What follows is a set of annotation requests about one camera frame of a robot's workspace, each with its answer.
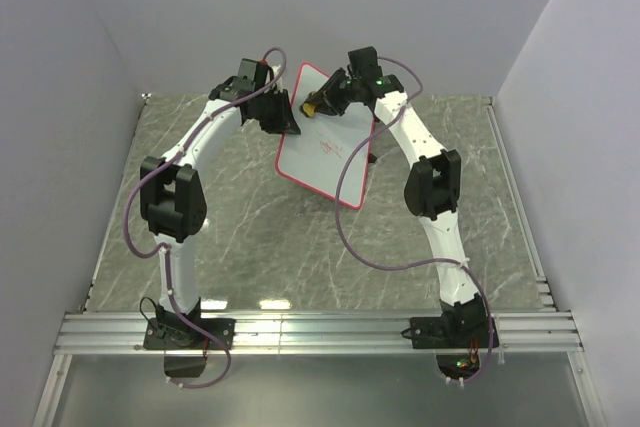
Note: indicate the aluminium right side rail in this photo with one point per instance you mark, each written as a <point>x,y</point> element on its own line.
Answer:
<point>586,392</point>

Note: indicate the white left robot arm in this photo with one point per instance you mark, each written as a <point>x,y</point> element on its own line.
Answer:
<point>171,197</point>

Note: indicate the aluminium front rail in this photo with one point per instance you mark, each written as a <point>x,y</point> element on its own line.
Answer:
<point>298,333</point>

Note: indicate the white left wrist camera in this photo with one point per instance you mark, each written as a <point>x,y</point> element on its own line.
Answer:
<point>273,74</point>

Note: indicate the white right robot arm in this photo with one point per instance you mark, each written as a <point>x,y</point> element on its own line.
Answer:
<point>432,189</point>

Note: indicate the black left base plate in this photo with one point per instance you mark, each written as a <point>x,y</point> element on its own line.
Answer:
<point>178,336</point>

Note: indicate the pink framed whiteboard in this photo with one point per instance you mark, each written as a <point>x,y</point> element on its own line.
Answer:
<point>316,156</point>

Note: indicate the yellow bone-shaped eraser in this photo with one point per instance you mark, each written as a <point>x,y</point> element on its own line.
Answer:
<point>308,109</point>

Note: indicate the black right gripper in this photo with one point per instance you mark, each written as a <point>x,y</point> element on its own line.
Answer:
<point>329,107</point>

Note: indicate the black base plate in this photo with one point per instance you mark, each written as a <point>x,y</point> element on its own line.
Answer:
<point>444,333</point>
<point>178,336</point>

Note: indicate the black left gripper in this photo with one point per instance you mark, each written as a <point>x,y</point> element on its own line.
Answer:
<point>287,124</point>

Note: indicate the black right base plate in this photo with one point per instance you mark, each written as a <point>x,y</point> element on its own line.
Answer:
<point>444,333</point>

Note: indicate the aluminium rail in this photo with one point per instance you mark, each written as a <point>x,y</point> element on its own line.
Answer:
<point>586,392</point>
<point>298,333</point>

